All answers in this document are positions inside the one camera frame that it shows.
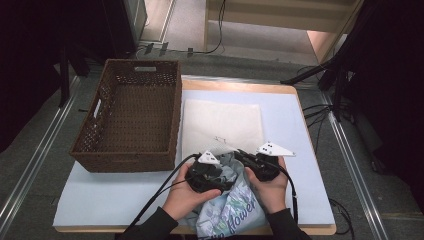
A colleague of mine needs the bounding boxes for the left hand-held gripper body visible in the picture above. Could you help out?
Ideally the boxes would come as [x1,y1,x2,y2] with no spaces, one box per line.
[185,150,221,194]

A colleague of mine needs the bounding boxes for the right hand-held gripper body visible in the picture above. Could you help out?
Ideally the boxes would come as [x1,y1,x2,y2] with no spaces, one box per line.
[248,141,297,183]

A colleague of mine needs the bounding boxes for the light blue printed t-shirt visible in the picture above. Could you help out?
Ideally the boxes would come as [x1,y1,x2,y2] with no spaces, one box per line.
[179,151,268,240]

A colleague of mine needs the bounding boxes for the white mesh laundry bag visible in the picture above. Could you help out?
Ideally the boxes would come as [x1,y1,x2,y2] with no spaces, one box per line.
[181,98,267,162]

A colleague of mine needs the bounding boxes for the brown wicker basket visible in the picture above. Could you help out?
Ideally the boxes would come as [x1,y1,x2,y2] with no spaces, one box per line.
[68,58,183,174]

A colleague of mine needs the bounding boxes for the person's right hand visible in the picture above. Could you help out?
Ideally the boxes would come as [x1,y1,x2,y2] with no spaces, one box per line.
[244,156,289,214]

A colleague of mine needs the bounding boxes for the person's left hand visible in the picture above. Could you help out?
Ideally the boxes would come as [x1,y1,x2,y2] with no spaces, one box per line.
[162,162,222,221]

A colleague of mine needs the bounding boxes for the wooden table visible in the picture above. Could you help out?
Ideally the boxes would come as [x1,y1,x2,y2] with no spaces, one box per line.
[53,78,338,236]

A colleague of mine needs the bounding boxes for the black tripod stand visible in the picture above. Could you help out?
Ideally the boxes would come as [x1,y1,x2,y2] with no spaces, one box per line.
[279,0,378,123]

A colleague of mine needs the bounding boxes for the grey cabinet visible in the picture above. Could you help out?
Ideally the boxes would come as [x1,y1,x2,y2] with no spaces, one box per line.
[123,0,148,48]

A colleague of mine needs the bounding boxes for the black stand leg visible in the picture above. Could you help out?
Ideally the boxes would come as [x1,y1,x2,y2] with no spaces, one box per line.
[58,43,91,108]

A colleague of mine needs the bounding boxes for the right hand-held gripper black cable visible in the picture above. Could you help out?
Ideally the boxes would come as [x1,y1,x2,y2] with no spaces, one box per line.
[276,164,355,239]

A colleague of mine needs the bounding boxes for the hand-held gripper black cable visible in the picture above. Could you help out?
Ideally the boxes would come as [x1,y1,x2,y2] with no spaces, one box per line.
[128,153,201,232]
[276,164,355,239]

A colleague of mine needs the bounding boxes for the left hand-held gripper black cable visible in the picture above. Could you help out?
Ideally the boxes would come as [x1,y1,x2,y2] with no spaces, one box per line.
[128,153,201,232]

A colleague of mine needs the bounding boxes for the black floor cables bundle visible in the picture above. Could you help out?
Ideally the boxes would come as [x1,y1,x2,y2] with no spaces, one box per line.
[295,64,334,151]

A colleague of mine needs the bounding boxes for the metal floor rail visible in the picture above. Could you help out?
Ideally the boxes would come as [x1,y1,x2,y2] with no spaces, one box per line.
[0,74,82,231]
[319,89,390,240]

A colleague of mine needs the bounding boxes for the thin black floor cable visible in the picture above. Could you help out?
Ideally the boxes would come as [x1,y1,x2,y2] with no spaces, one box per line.
[134,0,228,56]

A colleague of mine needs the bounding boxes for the beige wooden shelf frame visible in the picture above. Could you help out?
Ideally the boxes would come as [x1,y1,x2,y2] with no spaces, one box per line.
[203,0,364,64]

